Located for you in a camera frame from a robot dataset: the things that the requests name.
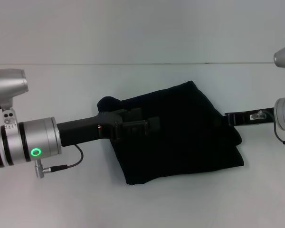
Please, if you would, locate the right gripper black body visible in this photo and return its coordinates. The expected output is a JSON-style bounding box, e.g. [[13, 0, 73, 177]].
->
[[234, 107, 276, 128]]

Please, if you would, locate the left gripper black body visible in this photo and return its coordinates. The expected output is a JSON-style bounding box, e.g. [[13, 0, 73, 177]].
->
[[56, 110, 122, 148]]

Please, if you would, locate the black shirt with white print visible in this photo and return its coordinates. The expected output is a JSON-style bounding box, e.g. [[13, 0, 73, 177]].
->
[[96, 80, 246, 186]]

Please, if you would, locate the right gripper cable with connector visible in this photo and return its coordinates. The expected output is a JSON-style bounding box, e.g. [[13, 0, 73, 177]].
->
[[250, 110, 285, 146]]

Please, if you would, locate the gripper cable with connector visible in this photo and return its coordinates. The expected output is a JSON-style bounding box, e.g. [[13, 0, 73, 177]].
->
[[34, 144, 85, 180], [250, 110, 285, 146]]

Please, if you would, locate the left gripper cable with connector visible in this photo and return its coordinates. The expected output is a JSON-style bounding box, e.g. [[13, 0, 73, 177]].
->
[[34, 144, 85, 180]]

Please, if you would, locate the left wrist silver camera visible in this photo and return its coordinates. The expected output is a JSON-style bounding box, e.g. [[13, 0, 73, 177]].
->
[[0, 68, 29, 131]]

